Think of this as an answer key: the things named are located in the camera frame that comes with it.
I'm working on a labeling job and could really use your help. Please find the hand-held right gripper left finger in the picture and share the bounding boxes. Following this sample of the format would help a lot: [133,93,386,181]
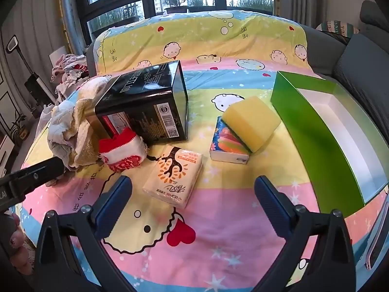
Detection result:
[33,175,137,292]

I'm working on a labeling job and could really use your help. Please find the cream tissue packet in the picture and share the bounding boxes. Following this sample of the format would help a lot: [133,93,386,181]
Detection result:
[143,144,203,210]

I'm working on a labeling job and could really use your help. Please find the balcony planter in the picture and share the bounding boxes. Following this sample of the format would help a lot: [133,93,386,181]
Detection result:
[164,4,213,14]

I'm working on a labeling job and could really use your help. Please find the black tin box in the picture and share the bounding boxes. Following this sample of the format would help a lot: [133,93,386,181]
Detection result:
[86,60,189,146]

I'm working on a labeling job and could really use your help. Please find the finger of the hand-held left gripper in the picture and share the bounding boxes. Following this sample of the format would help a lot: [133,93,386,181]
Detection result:
[9,156,66,197]

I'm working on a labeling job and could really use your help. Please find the red and white sock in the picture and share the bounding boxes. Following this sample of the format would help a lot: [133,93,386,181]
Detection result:
[98,128,149,173]

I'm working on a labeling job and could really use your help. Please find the pile of clothes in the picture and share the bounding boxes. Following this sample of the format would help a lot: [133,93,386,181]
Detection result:
[50,54,90,98]

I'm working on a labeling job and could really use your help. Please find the cartoon printed blanket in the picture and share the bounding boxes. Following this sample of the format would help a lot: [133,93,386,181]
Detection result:
[9,9,389,292]

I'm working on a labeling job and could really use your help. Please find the grey sofa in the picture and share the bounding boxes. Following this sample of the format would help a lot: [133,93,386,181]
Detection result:
[299,0,389,146]

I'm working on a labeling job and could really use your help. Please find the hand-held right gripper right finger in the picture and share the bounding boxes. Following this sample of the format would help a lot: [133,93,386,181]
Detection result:
[254,176,357,292]

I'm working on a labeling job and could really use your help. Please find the colourful tissue packet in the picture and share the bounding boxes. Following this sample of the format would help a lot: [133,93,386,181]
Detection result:
[209,116,251,165]

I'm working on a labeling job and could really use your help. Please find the green box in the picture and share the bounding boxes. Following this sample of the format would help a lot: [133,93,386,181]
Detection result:
[270,71,389,208]

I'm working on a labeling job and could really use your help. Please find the yellow sponge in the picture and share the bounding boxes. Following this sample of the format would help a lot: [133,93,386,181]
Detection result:
[223,96,282,153]

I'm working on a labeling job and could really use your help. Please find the person's left hand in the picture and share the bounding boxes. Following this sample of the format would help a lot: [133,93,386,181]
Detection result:
[0,213,35,276]

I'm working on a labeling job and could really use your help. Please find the striped cushion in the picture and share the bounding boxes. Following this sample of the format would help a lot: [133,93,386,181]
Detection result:
[316,21,361,46]

